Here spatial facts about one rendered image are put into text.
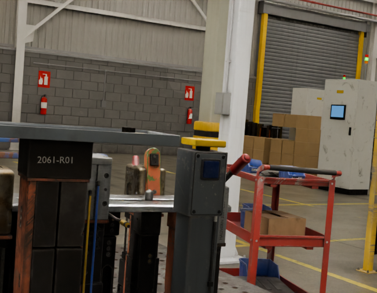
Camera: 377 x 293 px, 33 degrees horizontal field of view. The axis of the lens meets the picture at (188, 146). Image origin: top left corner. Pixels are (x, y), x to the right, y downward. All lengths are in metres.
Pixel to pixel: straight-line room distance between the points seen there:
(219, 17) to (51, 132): 7.62
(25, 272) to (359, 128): 10.57
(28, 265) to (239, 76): 4.38
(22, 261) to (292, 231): 2.63
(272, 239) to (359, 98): 8.11
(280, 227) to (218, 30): 5.31
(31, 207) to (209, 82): 7.56
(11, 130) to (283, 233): 2.68
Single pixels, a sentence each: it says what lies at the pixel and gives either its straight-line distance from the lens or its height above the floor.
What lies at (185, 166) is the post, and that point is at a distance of 1.10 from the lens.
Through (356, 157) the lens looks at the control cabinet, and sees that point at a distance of 11.45.
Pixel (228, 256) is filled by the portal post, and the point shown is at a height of 0.04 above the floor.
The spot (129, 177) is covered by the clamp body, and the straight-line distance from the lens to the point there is 1.65.
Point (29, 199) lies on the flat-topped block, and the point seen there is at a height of 1.06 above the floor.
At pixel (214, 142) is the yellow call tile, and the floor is 1.16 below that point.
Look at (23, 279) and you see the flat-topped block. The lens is 1.02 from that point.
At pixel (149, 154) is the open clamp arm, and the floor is 1.09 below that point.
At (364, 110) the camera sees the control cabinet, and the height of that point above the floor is 1.48.
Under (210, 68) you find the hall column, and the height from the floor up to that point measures 1.81.
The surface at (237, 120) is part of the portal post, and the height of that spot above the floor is 1.17.
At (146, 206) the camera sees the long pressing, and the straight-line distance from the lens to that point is 1.36.
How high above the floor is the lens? 1.20
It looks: 3 degrees down
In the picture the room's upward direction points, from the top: 4 degrees clockwise
